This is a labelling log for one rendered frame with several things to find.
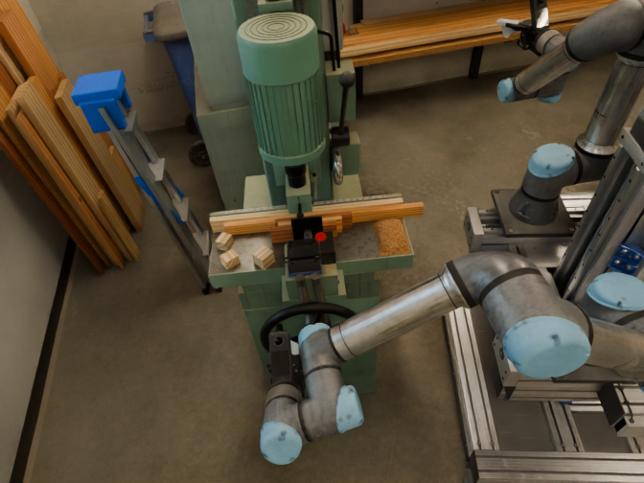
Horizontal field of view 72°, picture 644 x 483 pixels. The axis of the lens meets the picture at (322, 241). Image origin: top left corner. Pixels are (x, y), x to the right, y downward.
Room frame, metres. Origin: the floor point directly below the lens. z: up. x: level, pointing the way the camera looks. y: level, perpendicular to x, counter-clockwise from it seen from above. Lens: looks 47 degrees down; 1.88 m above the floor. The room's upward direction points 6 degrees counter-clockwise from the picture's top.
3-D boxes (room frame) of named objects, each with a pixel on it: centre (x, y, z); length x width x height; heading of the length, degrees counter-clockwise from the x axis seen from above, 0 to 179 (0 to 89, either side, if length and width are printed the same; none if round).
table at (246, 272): (0.88, 0.04, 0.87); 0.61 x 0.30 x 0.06; 90
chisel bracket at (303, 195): (1.01, 0.05, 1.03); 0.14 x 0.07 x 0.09; 0
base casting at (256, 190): (1.11, 0.05, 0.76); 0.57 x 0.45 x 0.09; 0
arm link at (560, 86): (1.32, -0.79, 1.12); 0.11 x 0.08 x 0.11; 98
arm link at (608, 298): (0.55, -0.66, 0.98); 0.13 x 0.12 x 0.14; 7
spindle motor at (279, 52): (0.99, 0.05, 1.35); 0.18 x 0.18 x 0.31
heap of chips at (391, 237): (0.91, -0.21, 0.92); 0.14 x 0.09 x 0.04; 0
